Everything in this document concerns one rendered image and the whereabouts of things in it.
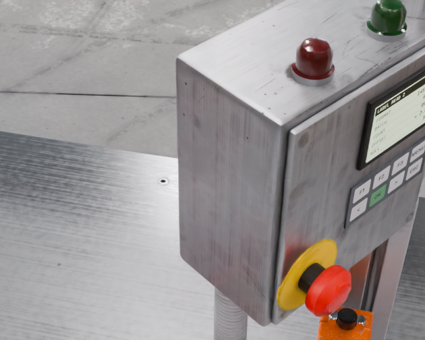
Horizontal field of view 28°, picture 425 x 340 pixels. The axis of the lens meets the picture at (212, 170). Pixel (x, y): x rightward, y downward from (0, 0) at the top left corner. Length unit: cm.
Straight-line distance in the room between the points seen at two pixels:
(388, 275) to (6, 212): 76
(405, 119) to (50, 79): 252
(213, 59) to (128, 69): 253
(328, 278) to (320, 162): 9
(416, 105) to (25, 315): 77
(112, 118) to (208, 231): 225
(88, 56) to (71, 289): 197
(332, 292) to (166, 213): 78
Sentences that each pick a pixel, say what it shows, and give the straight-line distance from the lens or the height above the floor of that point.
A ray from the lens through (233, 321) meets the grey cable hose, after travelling 77.
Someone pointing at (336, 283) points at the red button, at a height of 134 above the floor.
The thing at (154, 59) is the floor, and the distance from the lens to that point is 310.
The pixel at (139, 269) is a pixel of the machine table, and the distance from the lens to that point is 125.
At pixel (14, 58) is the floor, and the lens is 317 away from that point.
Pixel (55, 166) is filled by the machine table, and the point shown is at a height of 83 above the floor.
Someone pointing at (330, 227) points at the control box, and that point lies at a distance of 58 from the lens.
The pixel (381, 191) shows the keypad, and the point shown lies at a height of 136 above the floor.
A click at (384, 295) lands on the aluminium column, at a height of 119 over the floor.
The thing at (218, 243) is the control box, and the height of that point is 134.
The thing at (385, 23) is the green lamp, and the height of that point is 149.
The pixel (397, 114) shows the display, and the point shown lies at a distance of 56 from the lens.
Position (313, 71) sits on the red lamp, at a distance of 50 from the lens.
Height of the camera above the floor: 178
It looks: 42 degrees down
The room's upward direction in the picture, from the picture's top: 1 degrees clockwise
